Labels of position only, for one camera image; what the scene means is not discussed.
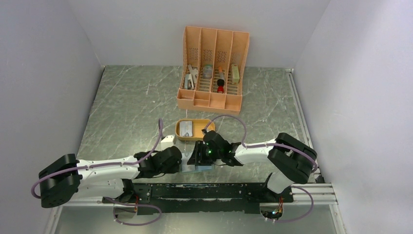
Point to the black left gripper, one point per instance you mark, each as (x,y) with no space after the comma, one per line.
(174,168)

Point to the orange desk file organizer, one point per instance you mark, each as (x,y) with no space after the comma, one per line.
(220,48)

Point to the red black marker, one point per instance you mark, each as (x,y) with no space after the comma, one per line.
(221,81)

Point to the aluminium table edge rail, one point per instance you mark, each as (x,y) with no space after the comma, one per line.
(322,193)

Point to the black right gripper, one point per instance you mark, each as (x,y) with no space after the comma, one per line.
(197,157)

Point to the pale green eraser box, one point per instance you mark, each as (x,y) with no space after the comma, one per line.
(235,75)

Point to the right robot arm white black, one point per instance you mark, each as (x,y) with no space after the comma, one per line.
(293,160)

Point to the grey stapler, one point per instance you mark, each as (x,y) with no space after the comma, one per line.
(190,78)

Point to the yellow oval tray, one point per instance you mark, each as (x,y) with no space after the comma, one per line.
(198,126)

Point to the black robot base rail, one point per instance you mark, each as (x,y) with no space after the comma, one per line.
(193,198)

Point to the mint green card holder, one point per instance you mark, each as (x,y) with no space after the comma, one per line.
(185,168)

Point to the silver credit card stack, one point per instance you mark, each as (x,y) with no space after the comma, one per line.
(185,128)

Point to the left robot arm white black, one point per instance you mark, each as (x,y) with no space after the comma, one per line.
(69,178)

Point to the clear tape roll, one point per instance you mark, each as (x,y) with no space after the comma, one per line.
(207,71)

